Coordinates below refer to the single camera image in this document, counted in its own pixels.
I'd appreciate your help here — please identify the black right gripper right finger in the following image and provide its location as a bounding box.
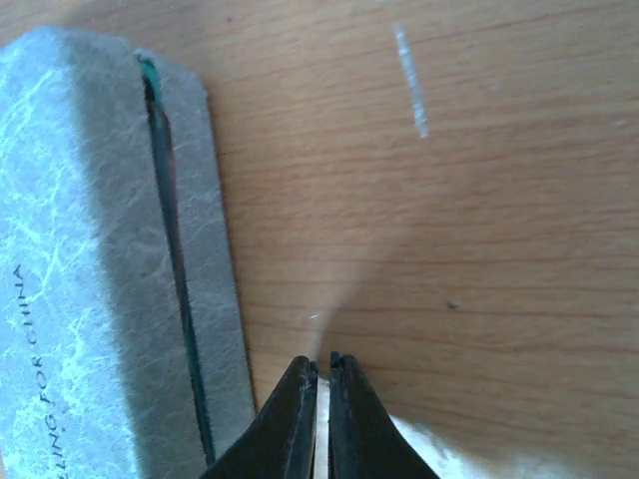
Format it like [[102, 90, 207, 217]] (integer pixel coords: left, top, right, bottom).
[[328, 351, 437, 479]]

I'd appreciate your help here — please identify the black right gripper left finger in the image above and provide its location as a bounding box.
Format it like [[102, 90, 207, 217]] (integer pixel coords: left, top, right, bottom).
[[203, 356, 319, 479]]

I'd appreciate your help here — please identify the grey glasses case green lining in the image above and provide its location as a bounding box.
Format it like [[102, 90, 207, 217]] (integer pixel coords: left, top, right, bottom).
[[1, 26, 255, 478]]

